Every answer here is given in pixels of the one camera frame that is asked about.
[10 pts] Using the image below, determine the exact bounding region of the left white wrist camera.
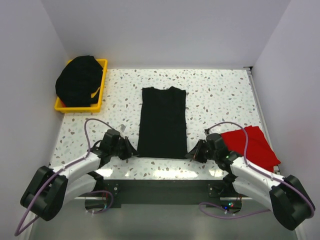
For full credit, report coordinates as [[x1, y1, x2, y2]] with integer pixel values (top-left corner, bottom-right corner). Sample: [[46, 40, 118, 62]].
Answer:
[[119, 124, 126, 133]]

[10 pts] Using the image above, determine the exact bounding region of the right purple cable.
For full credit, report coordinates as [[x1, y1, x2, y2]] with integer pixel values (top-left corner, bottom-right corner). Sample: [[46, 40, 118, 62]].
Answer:
[[198, 121, 316, 220]]

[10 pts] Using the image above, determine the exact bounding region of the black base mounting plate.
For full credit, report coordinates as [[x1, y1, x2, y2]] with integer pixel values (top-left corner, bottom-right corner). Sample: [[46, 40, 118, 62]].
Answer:
[[74, 178, 253, 214]]

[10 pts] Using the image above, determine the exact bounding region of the yellow plastic bin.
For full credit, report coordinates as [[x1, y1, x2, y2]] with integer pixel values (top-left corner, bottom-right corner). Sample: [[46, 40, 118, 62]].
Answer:
[[54, 58, 108, 114]]

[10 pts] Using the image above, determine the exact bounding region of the black shirts pile in bin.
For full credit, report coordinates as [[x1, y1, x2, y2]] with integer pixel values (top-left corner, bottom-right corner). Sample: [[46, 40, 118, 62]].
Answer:
[[55, 55, 103, 108]]

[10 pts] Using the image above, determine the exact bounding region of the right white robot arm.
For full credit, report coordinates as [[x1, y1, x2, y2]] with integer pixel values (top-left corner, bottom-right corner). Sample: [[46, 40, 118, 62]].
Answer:
[[185, 133, 316, 231]]

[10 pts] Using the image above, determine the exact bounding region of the purple cable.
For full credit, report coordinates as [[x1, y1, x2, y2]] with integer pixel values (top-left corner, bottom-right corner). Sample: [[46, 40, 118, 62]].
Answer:
[[198, 121, 316, 220], [13, 117, 115, 237]]

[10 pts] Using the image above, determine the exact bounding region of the black t shirt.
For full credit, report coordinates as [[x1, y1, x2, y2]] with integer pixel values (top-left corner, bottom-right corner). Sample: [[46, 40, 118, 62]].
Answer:
[[137, 86, 187, 159]]

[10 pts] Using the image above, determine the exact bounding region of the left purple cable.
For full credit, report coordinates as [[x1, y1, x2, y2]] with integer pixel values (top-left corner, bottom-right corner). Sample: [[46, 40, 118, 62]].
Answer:
[[13, 117, 115, 237]]

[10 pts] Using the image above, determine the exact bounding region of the folded red t shirt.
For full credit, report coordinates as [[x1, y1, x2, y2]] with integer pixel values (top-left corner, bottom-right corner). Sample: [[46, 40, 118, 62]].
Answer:
[[221, 126, 281, 173]]

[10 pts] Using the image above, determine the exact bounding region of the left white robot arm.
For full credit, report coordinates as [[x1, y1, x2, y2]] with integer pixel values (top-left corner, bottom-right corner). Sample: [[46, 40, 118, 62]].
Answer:
[[20, 129, 138, 221]]

